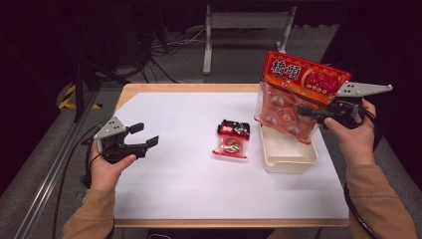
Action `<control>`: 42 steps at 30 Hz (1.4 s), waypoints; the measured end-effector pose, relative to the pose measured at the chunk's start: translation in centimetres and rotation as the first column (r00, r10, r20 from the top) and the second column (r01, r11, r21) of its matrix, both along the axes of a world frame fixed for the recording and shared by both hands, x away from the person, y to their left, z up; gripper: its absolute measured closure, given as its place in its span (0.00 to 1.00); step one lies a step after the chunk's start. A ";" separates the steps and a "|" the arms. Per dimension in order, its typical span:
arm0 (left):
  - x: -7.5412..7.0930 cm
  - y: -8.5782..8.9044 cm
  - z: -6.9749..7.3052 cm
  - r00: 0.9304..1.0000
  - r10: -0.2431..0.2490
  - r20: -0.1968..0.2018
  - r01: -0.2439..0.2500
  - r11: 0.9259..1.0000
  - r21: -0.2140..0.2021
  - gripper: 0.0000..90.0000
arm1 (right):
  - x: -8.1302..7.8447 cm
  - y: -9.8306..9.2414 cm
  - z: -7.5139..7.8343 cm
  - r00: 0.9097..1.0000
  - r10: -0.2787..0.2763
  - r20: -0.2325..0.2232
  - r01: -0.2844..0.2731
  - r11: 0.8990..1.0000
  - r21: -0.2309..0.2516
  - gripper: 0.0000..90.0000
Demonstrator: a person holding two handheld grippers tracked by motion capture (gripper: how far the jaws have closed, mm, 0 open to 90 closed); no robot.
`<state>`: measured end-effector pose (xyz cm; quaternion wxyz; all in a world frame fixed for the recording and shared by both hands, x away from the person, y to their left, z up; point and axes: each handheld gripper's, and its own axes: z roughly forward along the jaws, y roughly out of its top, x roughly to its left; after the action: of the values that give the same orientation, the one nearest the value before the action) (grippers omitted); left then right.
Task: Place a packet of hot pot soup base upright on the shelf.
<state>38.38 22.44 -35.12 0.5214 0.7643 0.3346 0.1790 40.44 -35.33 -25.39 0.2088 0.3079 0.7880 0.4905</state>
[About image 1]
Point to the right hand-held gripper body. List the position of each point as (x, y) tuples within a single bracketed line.
[(361, 90)]

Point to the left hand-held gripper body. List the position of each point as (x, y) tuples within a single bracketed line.
[(111, 131)]

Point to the large orange food packet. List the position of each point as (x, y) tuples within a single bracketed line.
[(292, 99)]

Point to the cream plastic divided container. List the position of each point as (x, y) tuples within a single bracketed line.
[(285, 156)]

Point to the person's left hand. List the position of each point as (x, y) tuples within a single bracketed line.
[(106, 172)]

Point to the person's right hand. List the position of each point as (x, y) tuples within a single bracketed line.
[(356, 142)]

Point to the white table mat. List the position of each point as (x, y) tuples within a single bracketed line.
[(185, 179)]

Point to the yellow and black hazard tape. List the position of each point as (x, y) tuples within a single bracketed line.
[(68, 99)]

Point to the small red snack packet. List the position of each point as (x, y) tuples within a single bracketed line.
[(232, 142)]

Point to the aluminium floor rail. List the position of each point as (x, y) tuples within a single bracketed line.
[(53, 169)]

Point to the grey metal stand frame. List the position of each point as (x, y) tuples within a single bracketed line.
[(247, 20)]

